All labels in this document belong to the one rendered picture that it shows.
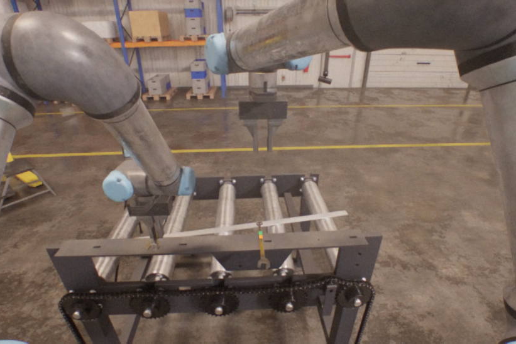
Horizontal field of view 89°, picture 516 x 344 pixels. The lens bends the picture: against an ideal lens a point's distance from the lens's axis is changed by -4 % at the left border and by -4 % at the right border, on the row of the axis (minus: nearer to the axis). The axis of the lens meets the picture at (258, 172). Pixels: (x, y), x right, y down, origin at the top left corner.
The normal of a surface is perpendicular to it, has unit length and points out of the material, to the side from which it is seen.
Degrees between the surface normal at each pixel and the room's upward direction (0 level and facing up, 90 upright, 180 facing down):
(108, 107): 119
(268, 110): 90
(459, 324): 0
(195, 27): 90
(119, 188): 90
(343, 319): 90
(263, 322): 0
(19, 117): 130
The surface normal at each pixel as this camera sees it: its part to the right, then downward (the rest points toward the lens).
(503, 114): -0.95, 0.26
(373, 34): -0.44, 0.89
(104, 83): 0.71, 0.39
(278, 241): 0.00, -0.88
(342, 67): 0.06, 0.47
